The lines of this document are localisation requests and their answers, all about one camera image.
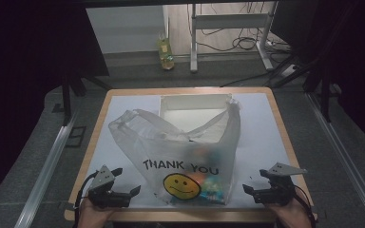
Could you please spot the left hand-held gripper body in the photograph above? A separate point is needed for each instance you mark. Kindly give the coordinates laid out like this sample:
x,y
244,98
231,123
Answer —
x,y
103,196

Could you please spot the person's right hand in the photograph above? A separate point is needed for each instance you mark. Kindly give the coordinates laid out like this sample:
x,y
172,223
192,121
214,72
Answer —
x,y
293,217

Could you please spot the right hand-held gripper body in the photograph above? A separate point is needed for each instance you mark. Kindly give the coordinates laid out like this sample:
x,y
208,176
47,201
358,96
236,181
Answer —
x,y
278,191

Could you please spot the yellow drink bottle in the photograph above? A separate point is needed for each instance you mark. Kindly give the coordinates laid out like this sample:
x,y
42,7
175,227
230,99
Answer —
x,y
165,52

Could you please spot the black floor plate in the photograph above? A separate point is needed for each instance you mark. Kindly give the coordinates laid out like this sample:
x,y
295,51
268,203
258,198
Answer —
x,y
76,136

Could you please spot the white power strip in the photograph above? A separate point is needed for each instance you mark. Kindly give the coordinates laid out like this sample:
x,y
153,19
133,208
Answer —
x,y
289,70

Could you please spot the person's left hand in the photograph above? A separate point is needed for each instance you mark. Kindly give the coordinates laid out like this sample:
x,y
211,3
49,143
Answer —
x,y
92,217

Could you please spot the clear smiley plastic bag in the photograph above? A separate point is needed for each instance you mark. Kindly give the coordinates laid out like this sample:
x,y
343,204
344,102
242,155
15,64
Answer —
x,y
145,148

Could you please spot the black metal stand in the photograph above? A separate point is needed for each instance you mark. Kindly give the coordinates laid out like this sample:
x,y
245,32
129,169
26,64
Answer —
x,y
66,98
324,91

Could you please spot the white table mat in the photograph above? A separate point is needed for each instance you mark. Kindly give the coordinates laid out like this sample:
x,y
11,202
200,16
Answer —
x,y
259,126

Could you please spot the white plastic bin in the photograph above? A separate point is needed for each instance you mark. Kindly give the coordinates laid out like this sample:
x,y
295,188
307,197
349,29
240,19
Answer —
x,y
190,110

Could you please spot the aluminium floor rail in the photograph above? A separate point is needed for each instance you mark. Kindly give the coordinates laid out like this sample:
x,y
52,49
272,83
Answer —
x,y
44,177
345,158

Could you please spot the white metal desk frame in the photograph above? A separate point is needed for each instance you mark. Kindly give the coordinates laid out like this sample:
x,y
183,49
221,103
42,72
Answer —
x,y
228,21

